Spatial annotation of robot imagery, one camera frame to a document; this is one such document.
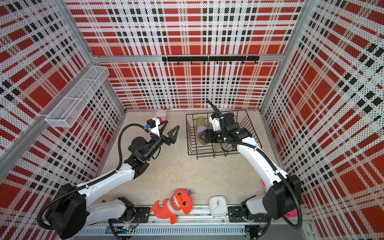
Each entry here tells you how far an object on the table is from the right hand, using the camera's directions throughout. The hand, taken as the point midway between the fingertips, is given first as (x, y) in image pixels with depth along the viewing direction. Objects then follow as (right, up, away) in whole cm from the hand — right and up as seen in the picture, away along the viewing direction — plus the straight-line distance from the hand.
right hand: (206, 138), depth 77 cm
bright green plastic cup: (-3, +9, +23) cm, 25 cm away
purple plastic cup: (-3, +4, +12) cm, 13 cm away
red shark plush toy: (-12, -30, -7) cm, 33 cm away
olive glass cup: (-2, 0, -1) cm, 2 cm away
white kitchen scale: (+6, -34, -3) cm, 35 cm away
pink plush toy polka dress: (-32, +15, +34) cm, 49 cm away
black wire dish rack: (-7, -9, +20) cm, 22 cm away
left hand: (-16, +7, -4) cm, 18 cm away
